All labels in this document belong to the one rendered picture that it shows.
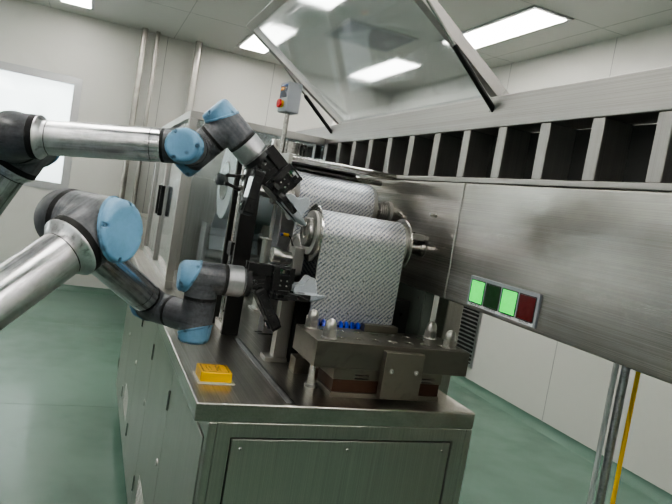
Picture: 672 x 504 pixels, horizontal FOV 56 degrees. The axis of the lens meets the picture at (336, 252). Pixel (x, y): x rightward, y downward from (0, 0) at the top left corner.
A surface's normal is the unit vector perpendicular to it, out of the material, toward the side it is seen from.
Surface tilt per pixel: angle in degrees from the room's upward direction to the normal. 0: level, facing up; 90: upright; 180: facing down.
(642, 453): 90
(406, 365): 90
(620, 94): 90
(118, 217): 86
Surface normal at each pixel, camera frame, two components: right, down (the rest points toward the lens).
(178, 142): 0.05, 0.08
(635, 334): -0.92, -0.13
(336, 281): 0.36, 0.13
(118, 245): 0.94, 0.11
